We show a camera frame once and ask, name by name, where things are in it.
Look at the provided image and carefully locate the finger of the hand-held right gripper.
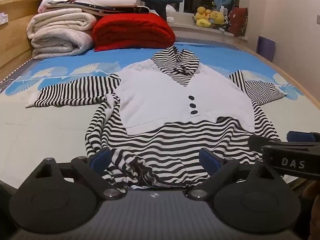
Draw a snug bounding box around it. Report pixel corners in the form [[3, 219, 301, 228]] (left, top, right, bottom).
[[248, 135, 282, 153], [287, 131, 320, 143]]

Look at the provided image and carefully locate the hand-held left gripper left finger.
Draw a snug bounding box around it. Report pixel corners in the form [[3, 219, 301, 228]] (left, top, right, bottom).
[[32, 149, 127, 201]]

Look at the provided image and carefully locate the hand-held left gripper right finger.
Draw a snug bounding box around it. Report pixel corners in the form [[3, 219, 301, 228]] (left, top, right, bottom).
[[186, 148, 278, 201]]

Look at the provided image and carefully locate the striped shirt with white vest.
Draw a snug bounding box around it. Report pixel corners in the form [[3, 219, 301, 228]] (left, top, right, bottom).
[[25, 47, 287, 193]]

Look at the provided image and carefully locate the person's right hand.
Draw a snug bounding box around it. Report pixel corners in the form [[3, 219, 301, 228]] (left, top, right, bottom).
[[301, 179, 320, 230]]

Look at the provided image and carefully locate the purple box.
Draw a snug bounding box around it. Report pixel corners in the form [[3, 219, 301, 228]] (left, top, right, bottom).
[[257, 35, 276, 62]]

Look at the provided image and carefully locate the dark red plush pillow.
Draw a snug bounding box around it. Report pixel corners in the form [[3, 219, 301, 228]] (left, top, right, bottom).
[[229, 7, 249, 37]]

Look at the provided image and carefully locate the yellow plush toy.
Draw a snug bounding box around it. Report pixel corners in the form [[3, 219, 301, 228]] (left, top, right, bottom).
[[194, 6, 213, 28], [209, 10, 226, 26]]

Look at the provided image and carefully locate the white folded quilt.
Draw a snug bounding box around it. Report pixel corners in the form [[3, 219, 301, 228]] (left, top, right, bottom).
[[26, 7, 97, 61]]

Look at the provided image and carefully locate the red folded blanket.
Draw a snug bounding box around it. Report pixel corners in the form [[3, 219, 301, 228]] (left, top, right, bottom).
[[92, 12, 176, 52]]

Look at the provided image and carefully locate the wooden headboard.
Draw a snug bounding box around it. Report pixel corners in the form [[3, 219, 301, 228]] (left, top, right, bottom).
[[0, 0, 47, 68]]

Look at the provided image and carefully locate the dark dotted folded cloth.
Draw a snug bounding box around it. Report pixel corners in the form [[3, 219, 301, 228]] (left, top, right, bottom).
[[50, 2, 152, 17]]

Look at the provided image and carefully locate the small white plush toy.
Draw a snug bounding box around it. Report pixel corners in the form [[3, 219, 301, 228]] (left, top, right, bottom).
[[165, 4, 176, 23]]

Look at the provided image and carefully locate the wooden bed frame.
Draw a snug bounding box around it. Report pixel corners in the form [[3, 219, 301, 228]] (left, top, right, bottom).
[[235, 36, 320, 140]]

